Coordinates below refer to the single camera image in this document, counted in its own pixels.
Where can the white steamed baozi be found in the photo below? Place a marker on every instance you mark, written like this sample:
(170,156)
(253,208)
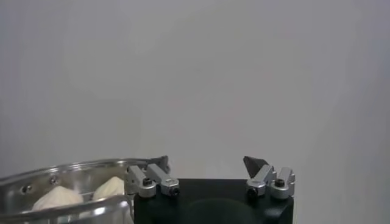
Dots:
(58,198)
(109,188)

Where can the stainless steel steamer basket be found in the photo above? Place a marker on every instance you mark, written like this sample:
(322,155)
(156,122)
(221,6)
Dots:
(76,175)

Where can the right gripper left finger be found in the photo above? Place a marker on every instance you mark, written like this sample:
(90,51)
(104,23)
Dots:
(161,179)

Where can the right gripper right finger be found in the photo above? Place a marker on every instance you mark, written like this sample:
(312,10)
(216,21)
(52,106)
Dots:
(265,178)

